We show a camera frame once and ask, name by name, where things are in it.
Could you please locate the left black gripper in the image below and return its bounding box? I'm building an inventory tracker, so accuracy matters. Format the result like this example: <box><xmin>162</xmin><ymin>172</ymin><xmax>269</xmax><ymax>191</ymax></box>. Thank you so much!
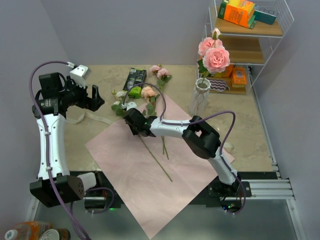
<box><xmin>59</xmin><ymin>76</ymin><xmax>104</xmax><ymax>111</ymax></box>

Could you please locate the white rose stem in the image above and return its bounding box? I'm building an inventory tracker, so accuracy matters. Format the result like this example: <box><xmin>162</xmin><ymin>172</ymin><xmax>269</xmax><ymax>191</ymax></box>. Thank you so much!
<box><xmin>111</xmin><ymin>90</ymin><xmax>173</xmax><ymax>182</ymax></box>

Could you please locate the peach rose stem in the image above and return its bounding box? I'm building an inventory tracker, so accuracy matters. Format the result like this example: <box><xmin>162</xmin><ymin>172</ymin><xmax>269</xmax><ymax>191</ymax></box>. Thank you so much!
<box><xmin>139</xmin><ymin>85</ymin><xmax>171</xmax><ymax>161</ymax></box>

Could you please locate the small pink rose stem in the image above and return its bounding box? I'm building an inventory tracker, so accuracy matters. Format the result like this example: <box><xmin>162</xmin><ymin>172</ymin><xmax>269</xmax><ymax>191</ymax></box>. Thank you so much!
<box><xmin>150</xmin><ymin>64</ymin><xmax>172</xmax><ymax>160</ymax></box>

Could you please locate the pink wrapping paper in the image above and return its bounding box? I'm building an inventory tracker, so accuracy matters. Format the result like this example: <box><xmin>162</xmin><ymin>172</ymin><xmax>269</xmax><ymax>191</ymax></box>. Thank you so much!
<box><xmin>84</xmin><ymin>97</ymin><xmax>236</xmax><ymax>240</ymax></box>

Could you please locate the large pink rose stem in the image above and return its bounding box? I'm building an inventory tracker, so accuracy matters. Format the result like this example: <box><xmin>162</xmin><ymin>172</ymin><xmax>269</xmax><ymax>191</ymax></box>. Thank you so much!
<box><xmin>197</xmin><ymin>28</ymin><xmax>231</xmax><ymax>87</ymax></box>

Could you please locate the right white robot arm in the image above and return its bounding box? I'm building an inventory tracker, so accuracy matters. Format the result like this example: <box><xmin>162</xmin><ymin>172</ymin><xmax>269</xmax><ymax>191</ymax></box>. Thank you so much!
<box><xmin>123</xmin><ymin>108</ymin><xmax>246</xmax><ymax>198</ymax></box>

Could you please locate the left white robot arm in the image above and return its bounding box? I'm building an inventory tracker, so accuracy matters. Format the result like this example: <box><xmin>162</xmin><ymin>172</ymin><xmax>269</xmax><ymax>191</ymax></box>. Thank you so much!
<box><xmin>29</xmin><ymin>72</ymin><xmax>105</xmax><ymax>208</ymax></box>

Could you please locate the white ribbed ceramic vase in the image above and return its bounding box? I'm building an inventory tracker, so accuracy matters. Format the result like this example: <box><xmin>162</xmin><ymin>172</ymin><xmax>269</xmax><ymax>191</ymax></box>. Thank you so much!
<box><xmin>188</xmin><ymin>78</ymin><xmax>211</xmax><ymax>116</ymax></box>

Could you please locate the black green product box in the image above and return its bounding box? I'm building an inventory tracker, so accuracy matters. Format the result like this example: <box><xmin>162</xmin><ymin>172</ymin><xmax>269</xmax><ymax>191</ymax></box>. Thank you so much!
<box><xmin>122</xmin><ymin>67</ymin><xmax>147</xmax><ymax>99</ymax></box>

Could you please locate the purple wavy eye mask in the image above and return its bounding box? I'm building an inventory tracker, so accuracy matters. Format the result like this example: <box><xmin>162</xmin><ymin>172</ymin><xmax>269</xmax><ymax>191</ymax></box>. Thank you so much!
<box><xmin>207</xmin><ymin>78</ymin><xmax>230</xmax><ymax>93</ymax></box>

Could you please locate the beige ribbon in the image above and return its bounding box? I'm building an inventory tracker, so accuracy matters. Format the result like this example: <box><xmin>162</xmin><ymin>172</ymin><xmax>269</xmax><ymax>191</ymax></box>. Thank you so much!
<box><xmin>65</xmin><ymin>111</ymin><xmax>236</xmax><ymax>153</ymax></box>

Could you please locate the orange box bottom middle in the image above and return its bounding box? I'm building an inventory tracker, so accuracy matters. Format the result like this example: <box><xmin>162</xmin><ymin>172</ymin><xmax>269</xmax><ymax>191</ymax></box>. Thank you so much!
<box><xmin>214</xmin><ymin>64</ymin><xmax>234</xmax><ymax>78</ymax></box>

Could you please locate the orange packet bottom right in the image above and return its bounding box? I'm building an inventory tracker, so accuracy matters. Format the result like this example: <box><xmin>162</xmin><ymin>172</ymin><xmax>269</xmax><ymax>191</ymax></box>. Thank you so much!
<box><xmin>231</xmin><ymin>67</ymin><xmax>247</xmax><ymax>88</ymax></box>

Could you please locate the tin can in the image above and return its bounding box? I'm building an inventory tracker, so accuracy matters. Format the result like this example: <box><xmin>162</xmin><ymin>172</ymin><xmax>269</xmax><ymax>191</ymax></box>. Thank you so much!
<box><xmin>39</xmin><ymin>228</ymin><xmax>71</xmax><ymax>240</ymax></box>

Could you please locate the orange juice bottle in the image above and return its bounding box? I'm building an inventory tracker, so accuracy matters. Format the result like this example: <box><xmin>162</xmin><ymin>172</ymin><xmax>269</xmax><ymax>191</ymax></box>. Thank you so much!
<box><xmin>4</xmin><ymin>221</ymin><xmax>53</xmax><ymax>240</ymax></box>

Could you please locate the orange green box top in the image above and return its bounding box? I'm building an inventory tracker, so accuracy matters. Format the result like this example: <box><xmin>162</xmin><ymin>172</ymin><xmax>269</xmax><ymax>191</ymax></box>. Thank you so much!
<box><xmin>217</xmin><ymin>0</ymin><xmax>256</xmax><ymax>29</ymax></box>

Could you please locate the teal box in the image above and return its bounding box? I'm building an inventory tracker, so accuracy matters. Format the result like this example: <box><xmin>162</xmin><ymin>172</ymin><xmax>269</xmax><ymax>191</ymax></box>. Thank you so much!
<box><xmin>254</xmin><ymin>6</ymin><xmax>279</xmax><ymax>25</ymax></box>

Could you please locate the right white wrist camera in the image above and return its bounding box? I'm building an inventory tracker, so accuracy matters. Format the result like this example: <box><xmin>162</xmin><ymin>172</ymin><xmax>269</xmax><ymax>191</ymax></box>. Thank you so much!
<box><xmin>121</xmin><ymin>101</ymin><xmax>137</xmax><ymax>111</ymax></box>

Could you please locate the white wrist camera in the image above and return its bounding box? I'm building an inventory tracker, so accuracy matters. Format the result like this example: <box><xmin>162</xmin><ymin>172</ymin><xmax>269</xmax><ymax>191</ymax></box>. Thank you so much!
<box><xmin>69</xmin><ymin>65</ymin><xmax>91</xmax><ymax>89</ymax></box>
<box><xmin>121</xmin><ymin>101</ymin><xmax>137</xmax><ymax>111</ymax></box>

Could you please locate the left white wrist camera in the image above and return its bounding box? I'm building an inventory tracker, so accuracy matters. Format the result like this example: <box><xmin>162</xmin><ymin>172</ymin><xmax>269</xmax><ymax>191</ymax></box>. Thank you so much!
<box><xmin>69</xmin><ymin>65</ymin><xmax>91</xmax><ymax>89</ymax></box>

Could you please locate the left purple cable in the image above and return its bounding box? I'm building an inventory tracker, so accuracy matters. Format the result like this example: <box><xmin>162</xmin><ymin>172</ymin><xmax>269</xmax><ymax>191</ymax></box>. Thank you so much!
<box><xmin>28</xmin><ymin>60</ymin><xmax>116</xmax><ymax>240</ymax></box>

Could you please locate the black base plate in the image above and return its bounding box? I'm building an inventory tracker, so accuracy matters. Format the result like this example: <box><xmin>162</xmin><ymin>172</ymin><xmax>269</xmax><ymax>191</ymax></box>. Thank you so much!
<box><xmin>84</xmin><ymin>171</ymin><xmax>278</xmax><ymax>212</ymax></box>

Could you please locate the white wire wooden shelf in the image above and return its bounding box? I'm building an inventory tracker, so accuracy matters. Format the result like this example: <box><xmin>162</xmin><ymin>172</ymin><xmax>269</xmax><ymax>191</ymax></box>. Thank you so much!
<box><xmin>202</xmin><ymin>0</ymin><xmax>294</xmax><ymax>95</ymax></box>

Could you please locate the aluminium rail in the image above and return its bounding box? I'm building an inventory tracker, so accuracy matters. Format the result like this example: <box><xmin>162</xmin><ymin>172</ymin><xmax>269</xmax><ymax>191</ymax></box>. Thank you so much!
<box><xmin>25</xmin><ymin>171</ymin><xmax>294</xmax><ymax>222</ymax></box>

